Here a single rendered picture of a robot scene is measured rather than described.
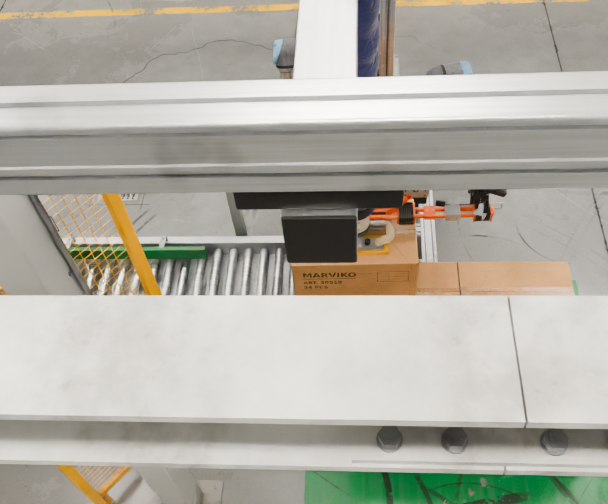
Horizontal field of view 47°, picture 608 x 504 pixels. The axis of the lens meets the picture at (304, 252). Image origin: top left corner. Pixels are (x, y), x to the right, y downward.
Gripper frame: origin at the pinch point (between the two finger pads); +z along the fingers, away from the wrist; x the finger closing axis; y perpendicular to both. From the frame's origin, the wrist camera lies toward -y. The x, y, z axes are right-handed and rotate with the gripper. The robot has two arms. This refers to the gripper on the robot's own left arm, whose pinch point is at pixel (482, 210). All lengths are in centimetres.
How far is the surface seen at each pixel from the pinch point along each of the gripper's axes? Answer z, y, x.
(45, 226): -112, 141, 97
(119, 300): -200, 78, 181
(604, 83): -199, 28, 152
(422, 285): 66, 24, -4
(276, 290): 64, 104, -2
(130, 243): -38, 149, 44
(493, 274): 66, -15, -11
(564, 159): -192, 32, 157
